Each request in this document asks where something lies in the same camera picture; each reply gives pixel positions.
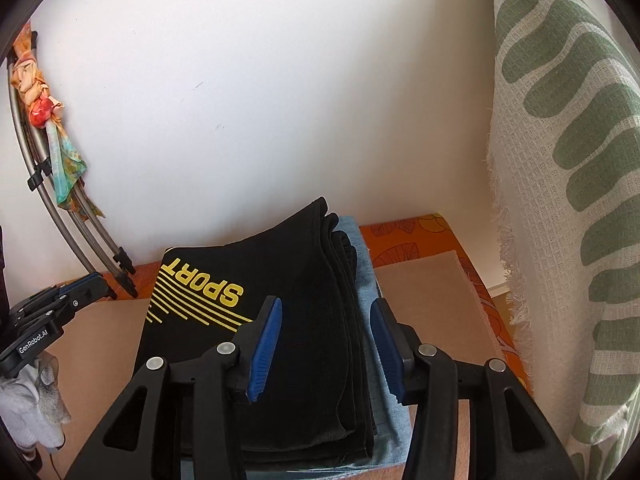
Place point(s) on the person's left hand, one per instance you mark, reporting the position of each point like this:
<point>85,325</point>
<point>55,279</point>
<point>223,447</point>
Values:
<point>30,410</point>

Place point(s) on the black pants with yellow print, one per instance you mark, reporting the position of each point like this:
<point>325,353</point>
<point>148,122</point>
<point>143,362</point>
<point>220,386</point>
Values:
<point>310,360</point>

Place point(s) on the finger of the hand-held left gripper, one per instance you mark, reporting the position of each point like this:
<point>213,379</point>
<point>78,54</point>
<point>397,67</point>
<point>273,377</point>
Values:
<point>85,285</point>
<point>40,307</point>

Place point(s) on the colourful patterned scarf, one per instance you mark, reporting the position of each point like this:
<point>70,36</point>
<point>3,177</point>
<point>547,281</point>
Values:
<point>62,160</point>

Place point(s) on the grey metal tripod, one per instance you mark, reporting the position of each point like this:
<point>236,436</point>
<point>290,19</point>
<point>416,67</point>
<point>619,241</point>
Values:
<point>35,210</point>

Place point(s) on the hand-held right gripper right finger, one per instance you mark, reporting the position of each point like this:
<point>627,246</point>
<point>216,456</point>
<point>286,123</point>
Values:
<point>387,350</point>

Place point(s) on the green and white patterned cloth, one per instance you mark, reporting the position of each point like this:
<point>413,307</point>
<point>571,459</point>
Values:
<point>565,210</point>

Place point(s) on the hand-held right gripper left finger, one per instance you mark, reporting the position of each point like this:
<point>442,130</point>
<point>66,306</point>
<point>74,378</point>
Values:
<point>262,355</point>

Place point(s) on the folded blue jeans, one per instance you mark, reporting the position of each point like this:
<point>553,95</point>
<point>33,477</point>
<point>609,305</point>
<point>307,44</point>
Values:
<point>390,425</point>

